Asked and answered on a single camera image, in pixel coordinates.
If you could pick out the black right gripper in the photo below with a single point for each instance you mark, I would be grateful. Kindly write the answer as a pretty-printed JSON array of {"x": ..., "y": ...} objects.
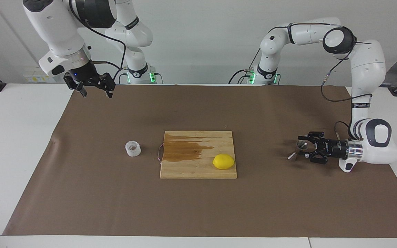
[{"x": 83, "y": 74}]

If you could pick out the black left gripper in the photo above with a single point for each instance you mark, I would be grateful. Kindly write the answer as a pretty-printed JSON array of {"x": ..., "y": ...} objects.
[{"x": 336, "y": 150}]

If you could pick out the steel double jigger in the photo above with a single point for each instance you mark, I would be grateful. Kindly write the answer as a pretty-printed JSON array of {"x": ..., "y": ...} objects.
[{"x": 292, "y": 156}]

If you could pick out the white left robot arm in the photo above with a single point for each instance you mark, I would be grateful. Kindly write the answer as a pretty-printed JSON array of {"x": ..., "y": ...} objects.
[{"x": 367, "y": 62}]

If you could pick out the yellow lemon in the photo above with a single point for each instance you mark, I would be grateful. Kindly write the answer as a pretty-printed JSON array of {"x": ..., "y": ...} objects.
[{"x": 223, "y": 162}]

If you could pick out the brown paper table mat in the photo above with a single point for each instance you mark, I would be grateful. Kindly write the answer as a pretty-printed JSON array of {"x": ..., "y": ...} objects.
[{"x": 115, "y": 199}]

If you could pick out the wooden cutting board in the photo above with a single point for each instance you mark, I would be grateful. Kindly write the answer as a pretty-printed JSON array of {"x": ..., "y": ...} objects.
[{"x": 191, "y": 168}]

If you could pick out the white yellow wall socket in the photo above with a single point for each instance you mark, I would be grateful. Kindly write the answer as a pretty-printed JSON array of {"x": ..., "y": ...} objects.
[{"x": 40, "y": 75}]

